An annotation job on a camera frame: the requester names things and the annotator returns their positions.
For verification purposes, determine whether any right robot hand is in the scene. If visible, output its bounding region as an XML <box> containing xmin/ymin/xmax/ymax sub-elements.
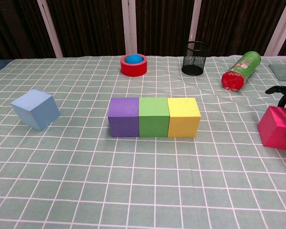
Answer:
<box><xmin>265</xmin><ymin>85</ymin><xmax>286</xmax><ymax>142</ymax></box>

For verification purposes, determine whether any pink foam cube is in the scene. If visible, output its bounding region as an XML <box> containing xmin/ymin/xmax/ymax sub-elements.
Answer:
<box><xmin>257</xmin><ymin>106</ymin><xmax>286</xmax><ymax>152</ymax></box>

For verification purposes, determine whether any yellow foam cube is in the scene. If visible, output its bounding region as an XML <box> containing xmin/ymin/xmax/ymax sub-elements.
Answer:
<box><xmin>167</xmin><ymin>97</ymin><xmax>202</xmax><ymax>138</ymax></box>

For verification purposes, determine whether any green foam cube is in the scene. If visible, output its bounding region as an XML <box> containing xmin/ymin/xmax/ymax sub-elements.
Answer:
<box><xmin>138</xmin><ymin>97</ymin><xmax>170</xmax><ymax>138</ymax></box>

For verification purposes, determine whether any purple foam cube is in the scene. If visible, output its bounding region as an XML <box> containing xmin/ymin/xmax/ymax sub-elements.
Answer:
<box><xmin>107</xmin><ymin>97</ymin><xmax>140</xmax><ymax>138</ymax></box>

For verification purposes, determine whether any green chips can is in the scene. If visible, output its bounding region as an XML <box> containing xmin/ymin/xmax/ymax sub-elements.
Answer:
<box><xmin>221</xmin><ymin>51</ymin><xmax>262</xmax><ymax>92</ymax></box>

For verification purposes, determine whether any black mesh pen holder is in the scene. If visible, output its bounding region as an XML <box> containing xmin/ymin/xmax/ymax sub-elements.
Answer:
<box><xmin>181</xmin><ymin>41</ymin><xmax>210</xmax><ymax>76</ymax></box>

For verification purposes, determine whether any red tape roll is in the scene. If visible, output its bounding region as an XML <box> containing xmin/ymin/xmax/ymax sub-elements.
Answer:
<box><xmin>120</xmin><ymin>53</ymin><xmax>148</xmax><ymax>77</ymax></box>

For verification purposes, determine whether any blue ball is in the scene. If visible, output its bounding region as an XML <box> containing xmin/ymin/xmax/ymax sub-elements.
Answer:
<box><xmin>126</xmin><ymin>53</ymin><xmax>143</xmax><ymax>64</ymax></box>

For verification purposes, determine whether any green checkered tablecloth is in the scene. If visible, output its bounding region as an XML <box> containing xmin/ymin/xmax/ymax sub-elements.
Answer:
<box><xmin>0</xmin><ymin>55</ymin><xmax>286</xmax><ymax>229</ymax></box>

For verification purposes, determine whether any light blue foam cube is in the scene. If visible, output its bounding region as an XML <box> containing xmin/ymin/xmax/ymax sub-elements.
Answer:
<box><xmin>10</xmin><ymin>89</ymin><xmax>61</xmax><ymax>131</ymax></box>

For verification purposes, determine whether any white frame post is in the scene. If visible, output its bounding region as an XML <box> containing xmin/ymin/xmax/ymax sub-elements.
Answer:
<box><xmin>264</xmin><ymin>0</ymin><xmax>286</xmax><ymax>57</ymax></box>
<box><xmin>36</xmin><ymin>0</ymin><xmax>63</xmax><ymax>58</ymax></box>
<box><xmin>121</xmin><ymin>0</ymin><xmax>138</xmax><ymax>56</ymax></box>
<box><xmin>188</xmin><ymin>0</ymin><xmax>202</xmax><ymax>57</ymax></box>

